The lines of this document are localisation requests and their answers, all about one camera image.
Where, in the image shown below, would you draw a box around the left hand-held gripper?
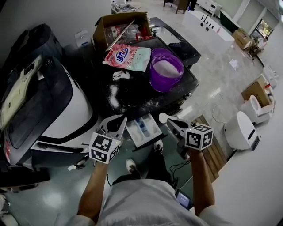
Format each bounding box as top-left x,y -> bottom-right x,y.
89,114 -> 128,165

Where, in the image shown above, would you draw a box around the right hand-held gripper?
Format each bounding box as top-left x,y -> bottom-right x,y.
166,119 -> 214,160

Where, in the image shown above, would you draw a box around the white plastic spoon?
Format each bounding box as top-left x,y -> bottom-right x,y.
158,112 -> 177,124

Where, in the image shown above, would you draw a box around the white detergent drawer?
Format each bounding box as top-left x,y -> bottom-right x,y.
125,113 -> 168,152

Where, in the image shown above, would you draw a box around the person's left forearm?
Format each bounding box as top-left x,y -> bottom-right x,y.
77,162 -> 109,223

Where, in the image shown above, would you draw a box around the person's right forearm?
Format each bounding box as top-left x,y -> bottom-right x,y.
189,150 -> 216,216

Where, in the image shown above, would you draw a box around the pink detergent pouch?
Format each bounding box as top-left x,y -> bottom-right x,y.
102,43 -> 152,72

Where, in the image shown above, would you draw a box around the person's right shoe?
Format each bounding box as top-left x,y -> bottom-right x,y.
153,139 -> 164,155

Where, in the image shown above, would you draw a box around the person's shoe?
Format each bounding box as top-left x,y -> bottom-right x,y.
153,139 -> 164,155
125,158 -> 140,175

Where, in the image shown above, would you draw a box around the white and black washing machine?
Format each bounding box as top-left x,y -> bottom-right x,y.
0,55 -> 99,171

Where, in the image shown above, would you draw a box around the person's left shoe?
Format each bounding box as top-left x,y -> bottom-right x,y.
125,158 -> 140,175

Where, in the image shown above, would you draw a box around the person's black trousers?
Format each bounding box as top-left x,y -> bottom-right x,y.
111,152 -> 176,191

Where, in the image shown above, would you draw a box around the wooden pallet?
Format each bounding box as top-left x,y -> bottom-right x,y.
191,114 -> 229,184

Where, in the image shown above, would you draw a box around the purple plastic bucket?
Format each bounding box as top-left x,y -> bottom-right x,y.
149,48 -> 185,93

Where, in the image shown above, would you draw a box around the round white toilet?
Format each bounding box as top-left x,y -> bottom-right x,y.
223,111 -> 260,151

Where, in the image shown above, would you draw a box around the small screen device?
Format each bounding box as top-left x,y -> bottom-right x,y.
175,190 -> 193,211

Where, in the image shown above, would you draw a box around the black sink cabinet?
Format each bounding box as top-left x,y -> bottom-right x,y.
149,17 -> 202,67

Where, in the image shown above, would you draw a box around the white toilet with raised lid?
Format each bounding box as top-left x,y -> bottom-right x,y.
240,94 -> 275,124

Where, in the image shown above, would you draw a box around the person's white shirt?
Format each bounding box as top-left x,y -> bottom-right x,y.
54,178 -> 235,226

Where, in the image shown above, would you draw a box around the white paper sheet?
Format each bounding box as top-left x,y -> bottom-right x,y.
229,58 -> 241,72

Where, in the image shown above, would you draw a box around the brown cardboard box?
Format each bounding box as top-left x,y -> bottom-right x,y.
241,75 -> 274,109

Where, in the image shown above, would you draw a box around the long wooden stick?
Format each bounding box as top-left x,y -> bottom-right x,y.
107,19 -> 136,52

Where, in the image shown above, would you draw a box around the red plastic packet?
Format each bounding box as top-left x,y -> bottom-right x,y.
136,26 -> 153,41

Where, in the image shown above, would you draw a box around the white bathtub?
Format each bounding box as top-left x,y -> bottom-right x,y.
181,10 -> 235,55

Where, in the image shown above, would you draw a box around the cream plastic panel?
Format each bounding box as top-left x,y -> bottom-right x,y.
0,55 -> 44,129

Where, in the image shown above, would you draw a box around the white square toilet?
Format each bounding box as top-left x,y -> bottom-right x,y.
262,64 -> 279,89

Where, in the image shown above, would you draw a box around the open cardboard box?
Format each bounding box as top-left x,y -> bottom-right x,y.
92,12 -> 153,53

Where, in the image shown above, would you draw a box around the closed cardboard box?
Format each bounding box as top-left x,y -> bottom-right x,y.
232,28 -> 253,50

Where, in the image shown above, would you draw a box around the dark grey appliance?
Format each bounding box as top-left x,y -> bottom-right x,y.
0,23 -> 64,74

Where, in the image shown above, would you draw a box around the basket of small items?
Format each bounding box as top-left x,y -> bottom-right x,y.
111,3 -> 140,14

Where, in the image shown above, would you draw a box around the green bathtub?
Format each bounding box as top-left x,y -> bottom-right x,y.
219,10 -> 241,34

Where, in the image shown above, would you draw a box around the brown wooden desk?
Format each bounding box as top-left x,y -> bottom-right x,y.
163,0 -> 189,15

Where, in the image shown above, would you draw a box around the white cabinet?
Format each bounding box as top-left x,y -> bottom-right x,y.
196,0 -> 223,17

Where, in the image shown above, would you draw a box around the dark framed window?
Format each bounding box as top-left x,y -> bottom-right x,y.
251,19 -> 274,41

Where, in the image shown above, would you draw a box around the black cable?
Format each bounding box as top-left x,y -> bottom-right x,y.
169,160 -> 192,188
105,173 -> 114,188

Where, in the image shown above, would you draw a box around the thin white floor cable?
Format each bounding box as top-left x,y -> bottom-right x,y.
211,92 -> 229,124

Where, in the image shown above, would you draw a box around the white wall box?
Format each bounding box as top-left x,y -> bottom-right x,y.
74,30 -> 92,48

